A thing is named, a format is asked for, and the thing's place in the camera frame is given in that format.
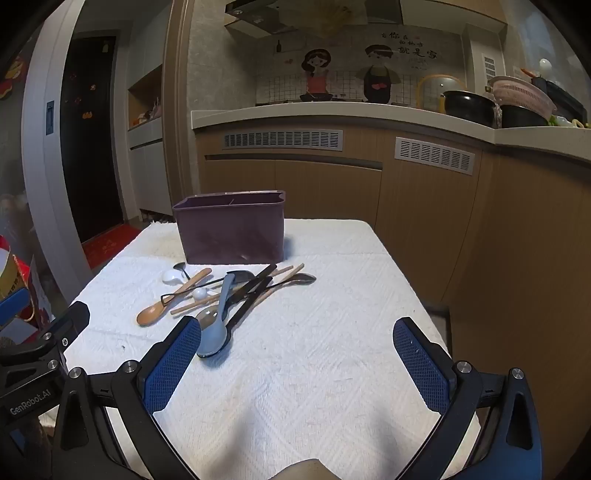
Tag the wooden kitchen cabinet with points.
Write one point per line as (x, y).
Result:
(508, 258)

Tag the blue-grey plastic spoon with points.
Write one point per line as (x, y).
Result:
(214, 339)

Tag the short grey vent grille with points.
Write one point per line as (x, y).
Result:
(434, 155)

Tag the glass lid with yellow rim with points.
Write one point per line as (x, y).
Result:
(434, 85)

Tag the wooden spoon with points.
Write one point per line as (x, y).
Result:
(150, 316)

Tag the pink plastic basket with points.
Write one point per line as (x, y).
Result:
(521, 94)

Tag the purple plastic utensil holder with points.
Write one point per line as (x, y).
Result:
(231, 230)

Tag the white egg-shaped object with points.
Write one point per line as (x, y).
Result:
(546, 66)

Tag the person's left hand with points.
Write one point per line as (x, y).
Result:
(39, 447)

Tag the long grey vent grille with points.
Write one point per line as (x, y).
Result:
(282, 140)

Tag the black cooking pot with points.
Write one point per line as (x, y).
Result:
(468, 108)

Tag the dark entrance door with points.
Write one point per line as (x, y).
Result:
(90, 147)

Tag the white textured towel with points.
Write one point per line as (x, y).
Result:
(323, 332)

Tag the grey wall switch panel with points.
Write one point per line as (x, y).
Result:
(50, 117)

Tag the black bowl under basket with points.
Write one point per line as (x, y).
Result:
(521, 117)

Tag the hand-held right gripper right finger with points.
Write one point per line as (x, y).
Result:
(421, 364)

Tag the white shoe cabinet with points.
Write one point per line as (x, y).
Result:
(147, 166)

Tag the small dark metal spoon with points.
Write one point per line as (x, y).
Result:
(179, 266)

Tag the red gift box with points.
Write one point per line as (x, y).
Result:
(16, 277)

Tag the beige kitchen countertop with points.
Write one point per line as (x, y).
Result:
(323, 113)

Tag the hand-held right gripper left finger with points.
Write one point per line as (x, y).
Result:
(173, 364)

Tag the clutter on cabinet shelf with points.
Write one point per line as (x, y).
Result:
(147, 114)

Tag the wooden chopstick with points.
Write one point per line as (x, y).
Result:
(277, 273)
(284, 281)

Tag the black chopstick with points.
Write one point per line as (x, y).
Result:
(254, 281)
(247, 307)

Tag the cartoon wall poster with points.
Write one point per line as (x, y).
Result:
(360, 64)

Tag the black tray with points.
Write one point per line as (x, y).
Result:
(565, 99)

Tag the red wall decoration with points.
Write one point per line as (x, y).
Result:
(10, 76)

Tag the silver metal spoon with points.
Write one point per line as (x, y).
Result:
(206, 317)

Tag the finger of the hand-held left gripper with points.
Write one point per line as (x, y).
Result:
(14, 302)
(76, 318)

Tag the red doormat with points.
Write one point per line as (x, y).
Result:
(108, 247)

